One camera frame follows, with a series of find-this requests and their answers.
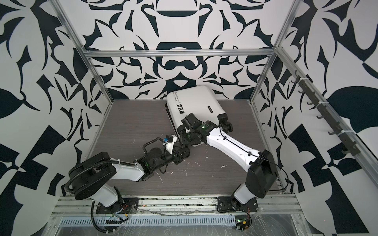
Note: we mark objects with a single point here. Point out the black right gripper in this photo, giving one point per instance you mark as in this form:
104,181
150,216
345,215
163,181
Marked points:
183,137

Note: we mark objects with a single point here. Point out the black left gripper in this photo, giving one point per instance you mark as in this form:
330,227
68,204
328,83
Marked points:
177,158

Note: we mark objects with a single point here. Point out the white suitcase black lining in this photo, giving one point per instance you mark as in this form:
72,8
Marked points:
199,101

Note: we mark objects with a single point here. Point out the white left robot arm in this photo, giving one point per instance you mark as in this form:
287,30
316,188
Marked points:
89,179

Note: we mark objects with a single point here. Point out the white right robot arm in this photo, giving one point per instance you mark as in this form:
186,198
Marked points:
261,169

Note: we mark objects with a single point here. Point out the small green circuit board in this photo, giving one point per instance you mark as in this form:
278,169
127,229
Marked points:
242,222

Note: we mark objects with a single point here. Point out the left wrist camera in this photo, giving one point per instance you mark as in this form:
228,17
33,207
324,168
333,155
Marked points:
169,142

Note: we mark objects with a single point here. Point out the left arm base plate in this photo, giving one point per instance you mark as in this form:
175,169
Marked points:
124,206

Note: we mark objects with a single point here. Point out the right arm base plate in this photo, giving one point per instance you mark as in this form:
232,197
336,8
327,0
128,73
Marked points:
230,204

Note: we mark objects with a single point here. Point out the black wall hook rack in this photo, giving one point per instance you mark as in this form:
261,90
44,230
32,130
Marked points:
328,114

